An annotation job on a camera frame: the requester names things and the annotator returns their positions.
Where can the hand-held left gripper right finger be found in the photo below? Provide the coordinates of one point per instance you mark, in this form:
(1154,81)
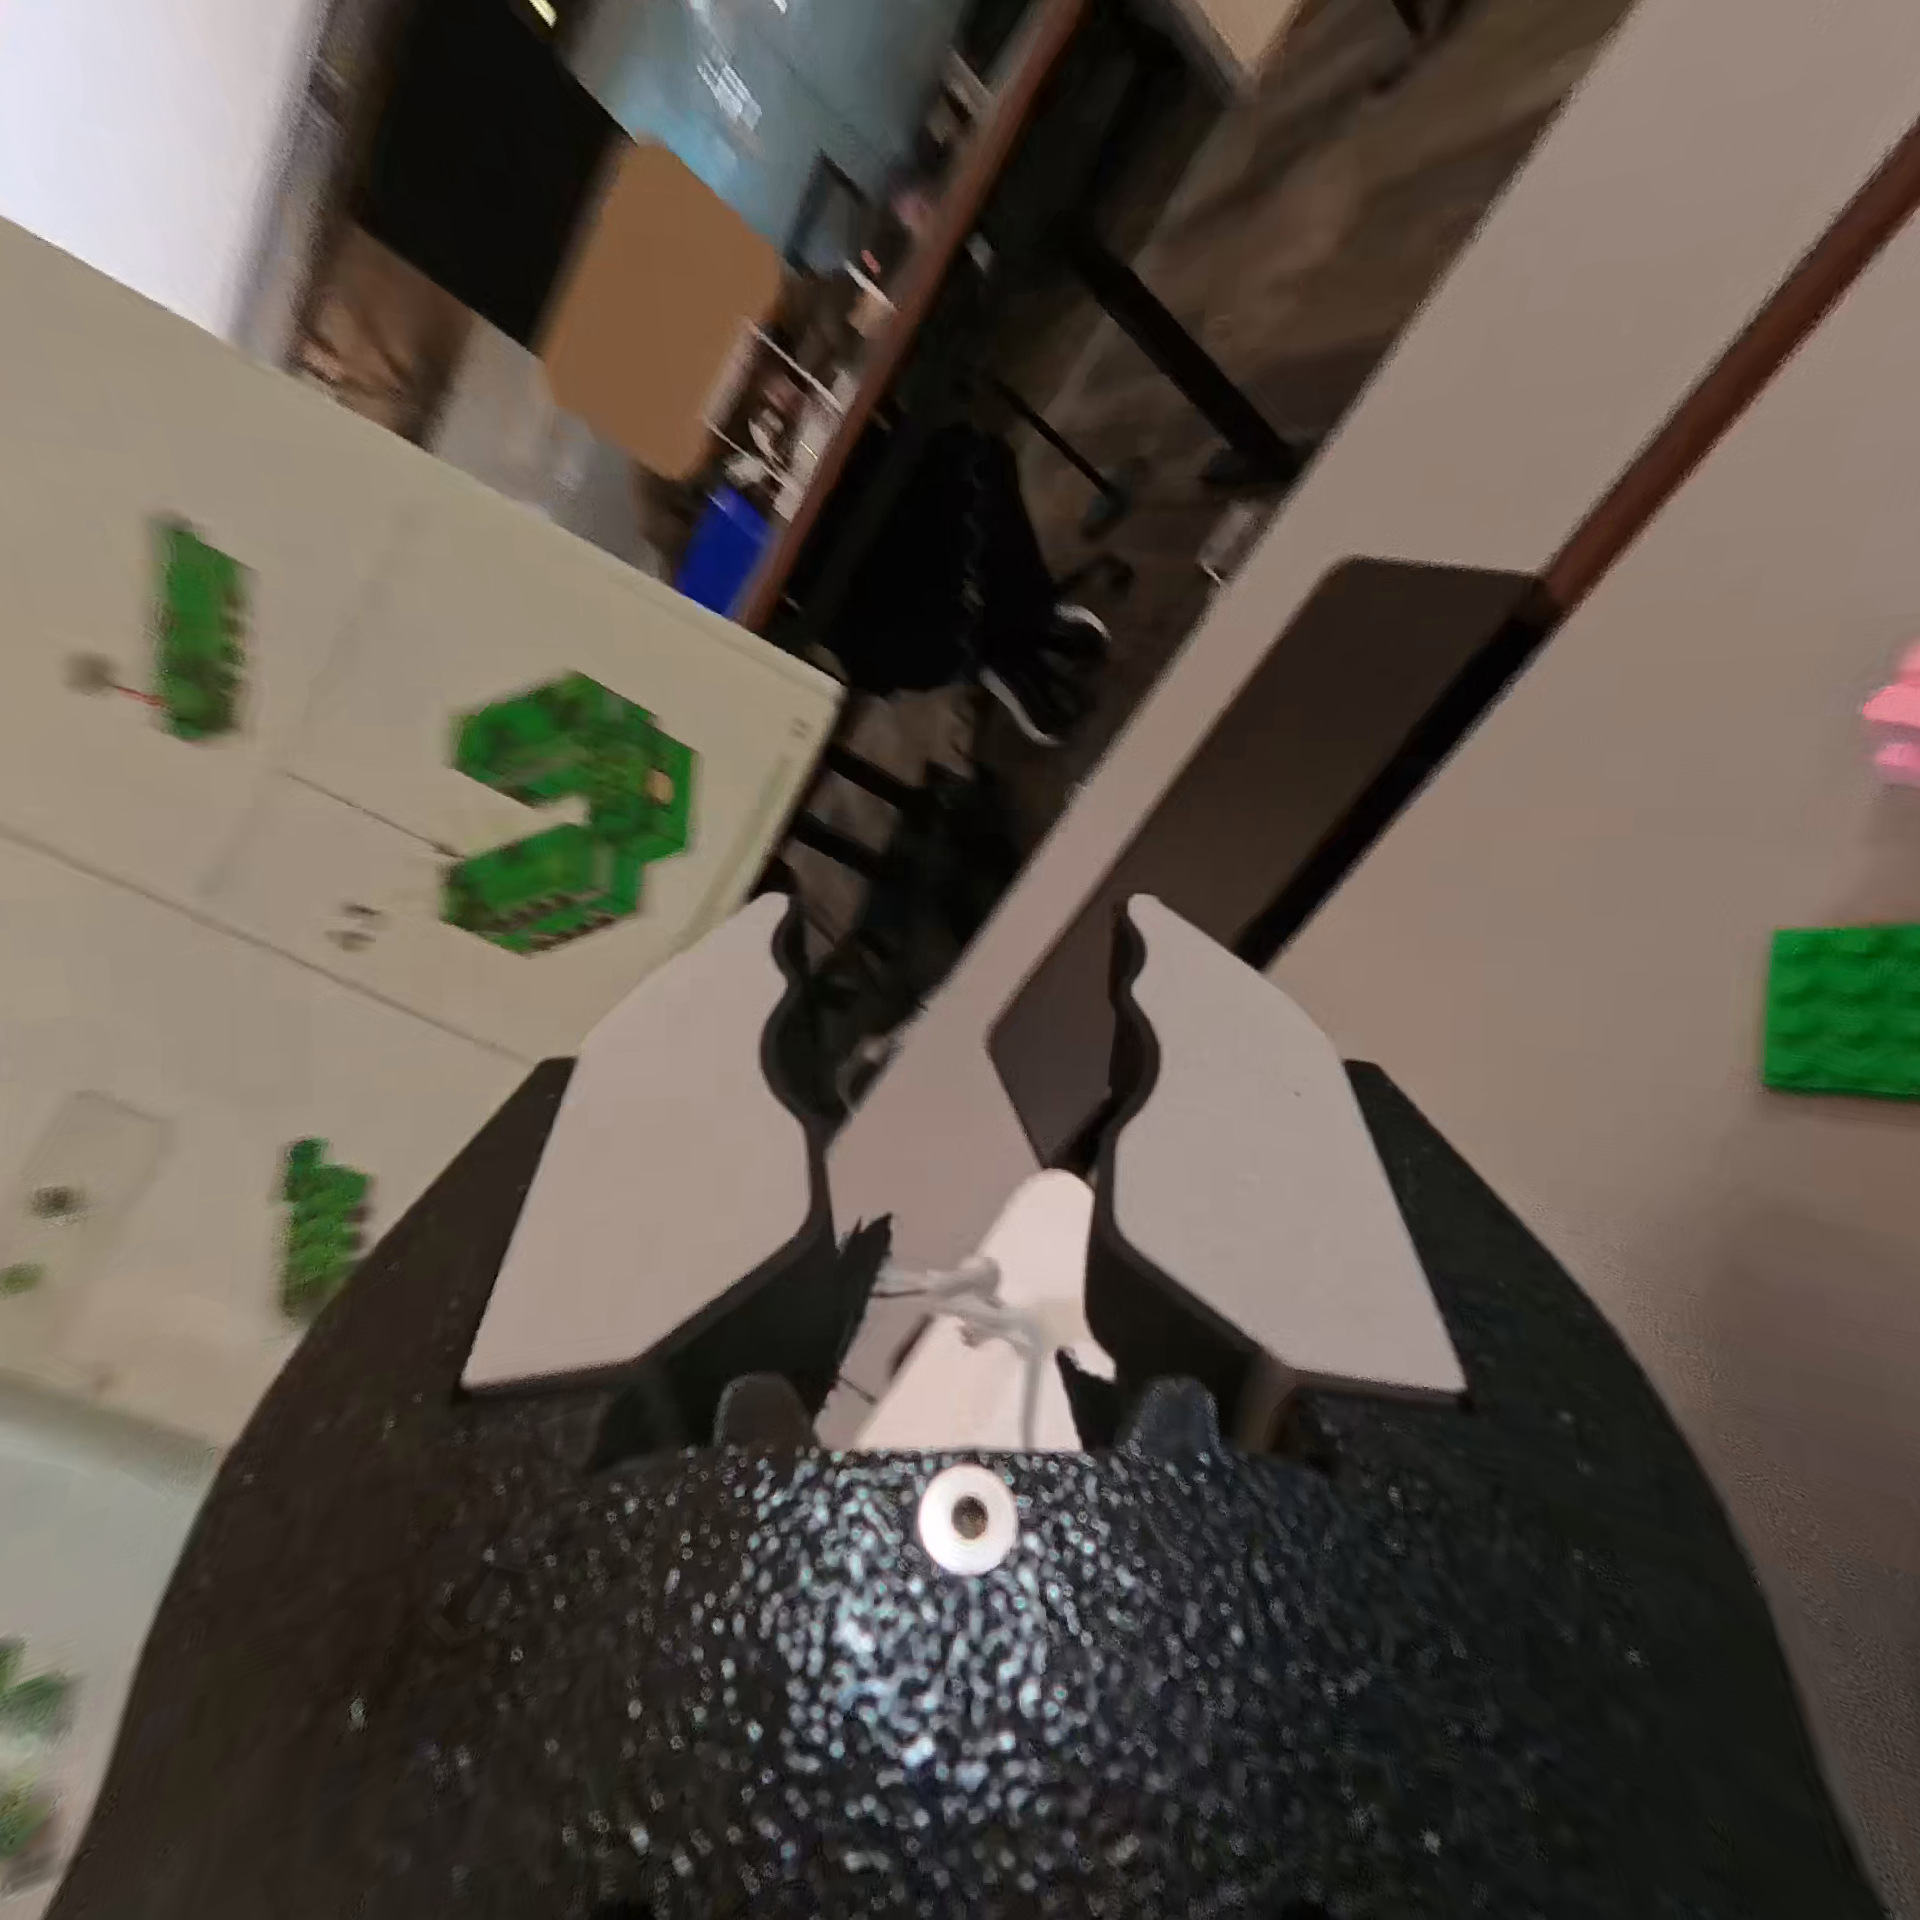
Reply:
(1276,1200)

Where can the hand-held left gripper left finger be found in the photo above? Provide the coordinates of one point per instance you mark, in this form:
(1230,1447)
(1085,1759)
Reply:
(662,1184)

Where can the building instruction booklet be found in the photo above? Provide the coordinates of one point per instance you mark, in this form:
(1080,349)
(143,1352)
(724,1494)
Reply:
(376,629)

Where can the white wooden book stand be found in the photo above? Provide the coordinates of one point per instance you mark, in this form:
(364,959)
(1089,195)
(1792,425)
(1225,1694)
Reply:
(1037,1230)

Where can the green studded plate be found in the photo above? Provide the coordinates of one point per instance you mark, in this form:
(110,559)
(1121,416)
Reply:
(1846,1013)

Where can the blue storage bin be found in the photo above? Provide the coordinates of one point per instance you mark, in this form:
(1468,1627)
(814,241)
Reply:
(727,548)

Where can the black office chair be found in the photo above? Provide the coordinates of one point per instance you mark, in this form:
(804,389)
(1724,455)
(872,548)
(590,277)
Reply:
(960,571)

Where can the pink brick pig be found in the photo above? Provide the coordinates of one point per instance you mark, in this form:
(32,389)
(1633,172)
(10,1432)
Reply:
(1897,720)

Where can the large black screen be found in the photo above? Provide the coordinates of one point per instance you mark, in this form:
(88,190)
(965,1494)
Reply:
(481,195)

